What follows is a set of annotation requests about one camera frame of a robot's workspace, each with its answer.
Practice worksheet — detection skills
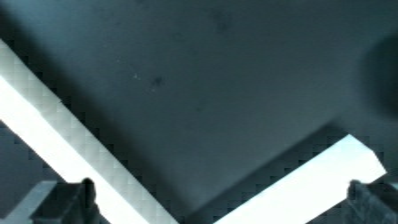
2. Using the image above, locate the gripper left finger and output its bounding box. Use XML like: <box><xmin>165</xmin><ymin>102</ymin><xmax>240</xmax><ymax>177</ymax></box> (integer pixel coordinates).
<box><xmin>30</xmin><ymin>178</ymin><xmax>100</xmax><ymax>224</ymax></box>

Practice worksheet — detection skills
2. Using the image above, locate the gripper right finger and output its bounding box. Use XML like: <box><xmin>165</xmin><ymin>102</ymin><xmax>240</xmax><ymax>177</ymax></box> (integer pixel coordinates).
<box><xmin>345</xmin><ymin>180</ymin><xmax>398</xmax><ymax>224</ymax></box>

